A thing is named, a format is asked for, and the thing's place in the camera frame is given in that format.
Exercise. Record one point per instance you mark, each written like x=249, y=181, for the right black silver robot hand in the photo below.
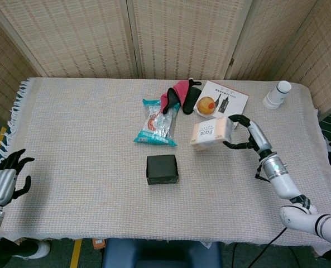
x=258, y=136

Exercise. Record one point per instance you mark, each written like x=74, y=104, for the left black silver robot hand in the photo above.
x=0, y=184

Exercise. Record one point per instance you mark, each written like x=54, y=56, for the white peach tissue pack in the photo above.
x=210, y=134

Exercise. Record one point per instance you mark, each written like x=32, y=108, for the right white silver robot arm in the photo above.
x=285, y=184

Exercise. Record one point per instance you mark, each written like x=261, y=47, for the white flat product box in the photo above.
x=232, y=97

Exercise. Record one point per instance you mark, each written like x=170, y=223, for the black cardboard box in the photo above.
x=162, y=169

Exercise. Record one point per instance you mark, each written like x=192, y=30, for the small orange box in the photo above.
x=98, y=243

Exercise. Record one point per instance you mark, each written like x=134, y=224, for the stack of white paper cups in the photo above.
x=277, y=95

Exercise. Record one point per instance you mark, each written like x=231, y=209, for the orange jelly cup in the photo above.
x=206, y=105

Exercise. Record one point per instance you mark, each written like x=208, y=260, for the black fabric pouch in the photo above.
x=190, y=102

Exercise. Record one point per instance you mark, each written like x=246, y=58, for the brass screen hinge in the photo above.
x=231, y=62

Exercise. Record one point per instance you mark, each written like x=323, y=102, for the beige woven tablecloth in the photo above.
x=84, y=156

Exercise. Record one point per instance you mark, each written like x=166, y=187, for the pink black cloth mitt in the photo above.
x=179, y=89

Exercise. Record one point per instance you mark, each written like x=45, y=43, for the teal snack bag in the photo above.
x=155, y=125

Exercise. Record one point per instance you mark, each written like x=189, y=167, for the woven folding screen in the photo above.
x=182, y=36

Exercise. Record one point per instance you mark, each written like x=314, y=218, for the blue padded chair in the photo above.
x=159, y=254

